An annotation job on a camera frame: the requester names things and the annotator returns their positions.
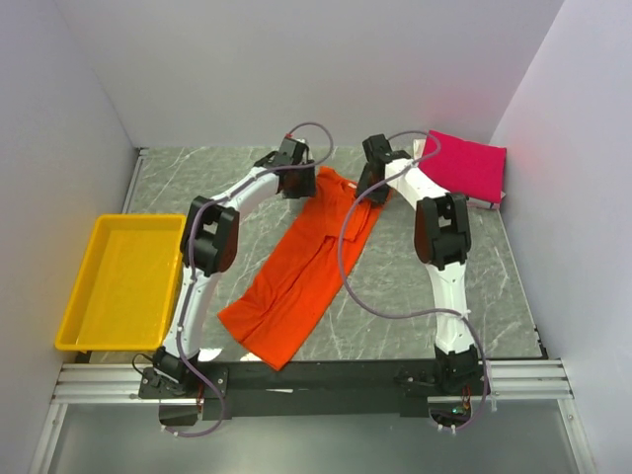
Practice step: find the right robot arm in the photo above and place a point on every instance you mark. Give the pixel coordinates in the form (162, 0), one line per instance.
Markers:
(442, 241)

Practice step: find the yellow plastic tray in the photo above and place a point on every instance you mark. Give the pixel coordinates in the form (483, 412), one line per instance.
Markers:
(123, 296)

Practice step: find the aluminium frame rail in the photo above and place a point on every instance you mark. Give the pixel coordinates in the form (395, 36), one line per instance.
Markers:
(118, 384)

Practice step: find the orange t shirt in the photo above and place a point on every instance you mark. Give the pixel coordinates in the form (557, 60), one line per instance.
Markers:
(301, 277)

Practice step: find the folded magenta t shirt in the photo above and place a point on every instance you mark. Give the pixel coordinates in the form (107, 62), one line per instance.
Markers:
(469, 165)

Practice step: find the folded white t shirt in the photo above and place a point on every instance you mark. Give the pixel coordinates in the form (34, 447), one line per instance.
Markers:
(484, 202)

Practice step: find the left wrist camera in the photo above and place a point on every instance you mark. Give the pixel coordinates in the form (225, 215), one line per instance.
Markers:
(296, 148)

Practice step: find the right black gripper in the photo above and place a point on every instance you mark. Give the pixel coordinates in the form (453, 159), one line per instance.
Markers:
(378, 197)

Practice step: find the black base beam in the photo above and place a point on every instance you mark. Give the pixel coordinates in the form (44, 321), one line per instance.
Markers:
(407, 387)

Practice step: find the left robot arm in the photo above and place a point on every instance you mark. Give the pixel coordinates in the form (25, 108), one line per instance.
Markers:
(210, 242)

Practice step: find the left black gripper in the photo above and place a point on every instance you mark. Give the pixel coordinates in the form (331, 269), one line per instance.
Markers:
(307, 188)

